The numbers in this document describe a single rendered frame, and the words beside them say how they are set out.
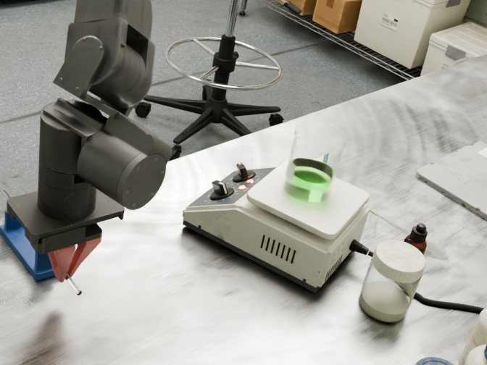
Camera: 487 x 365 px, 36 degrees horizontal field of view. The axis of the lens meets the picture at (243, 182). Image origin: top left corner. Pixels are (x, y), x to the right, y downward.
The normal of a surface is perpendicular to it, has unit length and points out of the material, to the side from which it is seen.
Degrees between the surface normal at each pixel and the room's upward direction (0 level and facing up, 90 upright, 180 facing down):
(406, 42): 92
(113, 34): 54
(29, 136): 0
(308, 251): 90
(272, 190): 0
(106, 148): 36
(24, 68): 0
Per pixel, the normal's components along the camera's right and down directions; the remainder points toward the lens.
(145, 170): 0.78, 0.45
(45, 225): 0.18, -0.82
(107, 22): -0.37, -0.21
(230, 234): -0.50, 0.40
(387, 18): -0.71, 0.28
